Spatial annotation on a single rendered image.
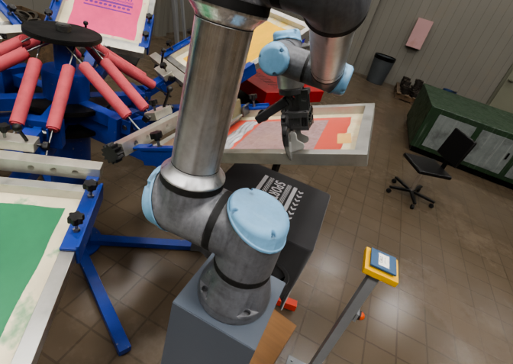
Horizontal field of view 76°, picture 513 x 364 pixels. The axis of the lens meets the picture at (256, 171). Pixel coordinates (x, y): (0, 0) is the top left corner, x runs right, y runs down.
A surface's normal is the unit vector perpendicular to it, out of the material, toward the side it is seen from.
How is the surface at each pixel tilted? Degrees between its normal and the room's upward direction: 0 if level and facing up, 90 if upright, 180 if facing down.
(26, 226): 0
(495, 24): 90
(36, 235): 0
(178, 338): 90
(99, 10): 32
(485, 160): 90
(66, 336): 0
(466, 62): 90
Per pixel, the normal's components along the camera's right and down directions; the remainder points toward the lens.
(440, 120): -0.36, 0.42
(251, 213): 0.37, -0.77
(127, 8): 0.29, -0.40
